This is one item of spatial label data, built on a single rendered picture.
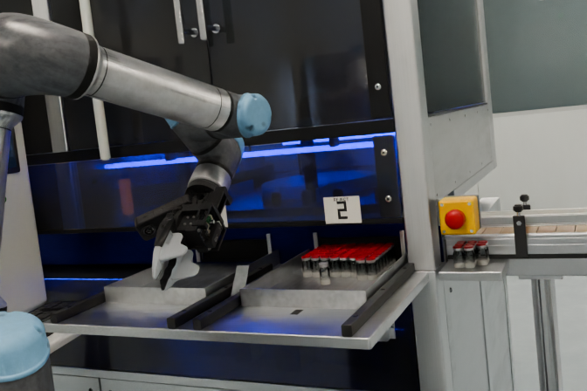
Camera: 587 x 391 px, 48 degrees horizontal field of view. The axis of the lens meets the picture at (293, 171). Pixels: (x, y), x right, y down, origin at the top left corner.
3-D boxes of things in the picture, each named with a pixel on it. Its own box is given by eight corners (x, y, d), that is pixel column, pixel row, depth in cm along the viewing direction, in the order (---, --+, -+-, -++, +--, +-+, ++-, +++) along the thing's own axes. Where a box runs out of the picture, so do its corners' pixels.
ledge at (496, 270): (452, 264, 152) (451, 256, 152) (511, 264, 147) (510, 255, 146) (438, 280, 139) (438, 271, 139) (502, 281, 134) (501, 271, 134)
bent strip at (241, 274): (240, 291, 141) (237, 264, 140) (252, 292, 139) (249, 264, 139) (203, 312, 128) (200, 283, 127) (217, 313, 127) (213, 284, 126)
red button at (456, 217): (448, 227, 137) (446, 208, 137) (467, 226, 136) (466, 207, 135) (445, 230, 134) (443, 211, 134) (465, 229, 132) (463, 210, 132)
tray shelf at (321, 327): (177, 270, 177) (176, 264, 177) (437, 270, 148) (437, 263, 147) (41, 332, 134) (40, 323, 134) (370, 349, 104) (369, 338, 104)
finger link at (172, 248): (172, 265, 106) (193, 227, 113) (141, 266, 108) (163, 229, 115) (179, 279, 108) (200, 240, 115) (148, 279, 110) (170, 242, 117)
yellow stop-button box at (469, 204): (447, 228, 144) (445, 195, 143) (481, 227, 141) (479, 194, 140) (440, 236, 137) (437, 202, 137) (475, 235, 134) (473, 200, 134)
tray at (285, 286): (309, 263, 161) (307, 249, 160) (415, 262, 149) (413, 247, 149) (241, 305, 130) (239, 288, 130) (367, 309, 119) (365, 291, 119)
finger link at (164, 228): (158, 239, 111) (178, 205, 117) (150, 239, 111) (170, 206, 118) (169, 260, 113) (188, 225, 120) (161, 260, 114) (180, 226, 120)
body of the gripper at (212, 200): (201, 226, 112) (222, 176, 120) (157, 228, 115) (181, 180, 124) (217, 255, 117) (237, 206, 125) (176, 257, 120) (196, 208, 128)
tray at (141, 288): (192, 264, 175) (190, 250, 175) (279, 263, 164) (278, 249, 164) (106, 302, 144) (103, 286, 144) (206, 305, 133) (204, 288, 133)
